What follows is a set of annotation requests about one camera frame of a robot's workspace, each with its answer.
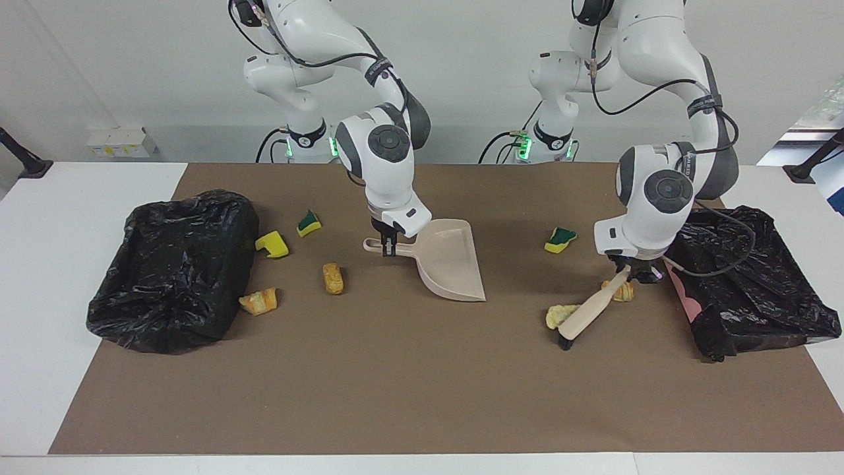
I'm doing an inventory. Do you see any beige hand brush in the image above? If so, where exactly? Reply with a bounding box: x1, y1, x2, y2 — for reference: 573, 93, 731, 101
557, 267, 632, 350

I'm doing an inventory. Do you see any black stand foot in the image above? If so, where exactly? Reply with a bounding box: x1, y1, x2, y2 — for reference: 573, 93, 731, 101
0, 127, 53, 179
783, 129, 844, 183

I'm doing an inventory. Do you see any brown table mat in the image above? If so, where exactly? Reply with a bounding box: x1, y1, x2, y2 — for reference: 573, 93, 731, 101
49, 163, 844, 455

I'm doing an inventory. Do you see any white wall socket box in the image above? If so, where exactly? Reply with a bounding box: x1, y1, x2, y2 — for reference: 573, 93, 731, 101
86, 127, 158, 158

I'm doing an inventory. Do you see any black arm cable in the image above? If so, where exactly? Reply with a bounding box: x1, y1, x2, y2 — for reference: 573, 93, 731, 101
227, 0, 409, 113
590, 40, 756, 276

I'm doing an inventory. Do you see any orange striped croissant piece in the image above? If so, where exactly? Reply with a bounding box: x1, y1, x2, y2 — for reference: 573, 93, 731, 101
239, 288, 278, 316

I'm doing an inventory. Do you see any black base cable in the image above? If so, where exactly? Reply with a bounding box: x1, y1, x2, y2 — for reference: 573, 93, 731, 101
256, 127, 289, 164
478, 130, 528, 164

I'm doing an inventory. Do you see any large green yellow sponge piece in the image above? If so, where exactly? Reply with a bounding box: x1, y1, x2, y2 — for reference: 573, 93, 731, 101
545, 228, 578, 254

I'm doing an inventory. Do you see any beige plastic dustpan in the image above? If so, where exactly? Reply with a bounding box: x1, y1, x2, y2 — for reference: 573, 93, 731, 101
363, 219, 487, 303

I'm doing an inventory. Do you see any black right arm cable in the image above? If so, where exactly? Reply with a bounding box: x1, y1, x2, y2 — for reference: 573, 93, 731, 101
227, 0, 409, 113

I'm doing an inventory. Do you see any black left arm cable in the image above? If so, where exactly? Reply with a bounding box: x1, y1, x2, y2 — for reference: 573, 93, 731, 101
590, 40, 756, 276

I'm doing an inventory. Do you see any black bag lined pink bin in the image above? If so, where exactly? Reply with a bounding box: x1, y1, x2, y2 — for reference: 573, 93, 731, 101
654, 205, 843, 362

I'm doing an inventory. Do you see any pale flaky bread piece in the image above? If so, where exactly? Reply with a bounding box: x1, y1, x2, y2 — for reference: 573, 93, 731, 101
546, 303, 581, 329

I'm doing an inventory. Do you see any yellow notched sponge piece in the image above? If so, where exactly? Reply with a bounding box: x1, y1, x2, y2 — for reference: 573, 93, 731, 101
255, 230, 290, 259

